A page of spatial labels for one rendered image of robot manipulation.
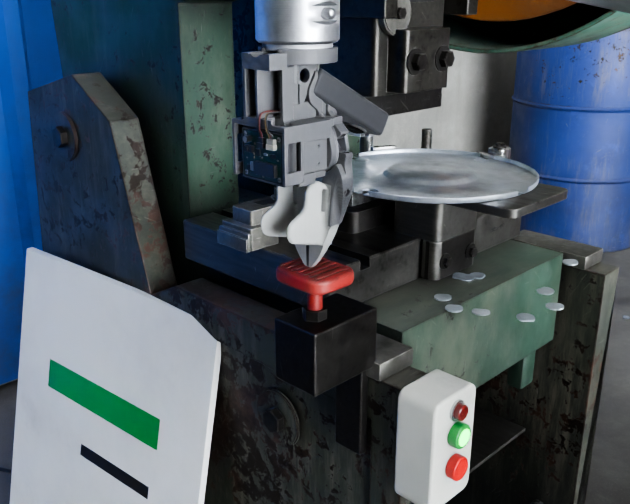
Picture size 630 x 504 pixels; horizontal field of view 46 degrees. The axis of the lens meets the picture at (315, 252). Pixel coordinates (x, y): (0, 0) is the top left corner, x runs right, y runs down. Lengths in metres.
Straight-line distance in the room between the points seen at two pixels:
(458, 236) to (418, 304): 0.13
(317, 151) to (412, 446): 0.33
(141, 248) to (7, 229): 0.96
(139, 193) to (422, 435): 0.58
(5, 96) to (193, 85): 0.96
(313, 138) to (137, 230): 0.54
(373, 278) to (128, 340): 0.43
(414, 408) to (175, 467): 0.48
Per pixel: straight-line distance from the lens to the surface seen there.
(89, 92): 1.20
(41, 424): 1.45
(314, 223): 0.71
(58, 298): 1.35
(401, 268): 1.01
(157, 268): 1.17
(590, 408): 1.31
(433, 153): 1.19
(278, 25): 0.66
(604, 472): 1.87
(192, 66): 1.12
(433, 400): 0.79
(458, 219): 1.04
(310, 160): 0.68
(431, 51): 1.04
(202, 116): 1.13
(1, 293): 2.12
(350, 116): 0.73
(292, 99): 0.67
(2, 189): 2.05
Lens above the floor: 1.03
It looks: 20 degrees down
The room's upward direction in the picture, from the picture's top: straight up
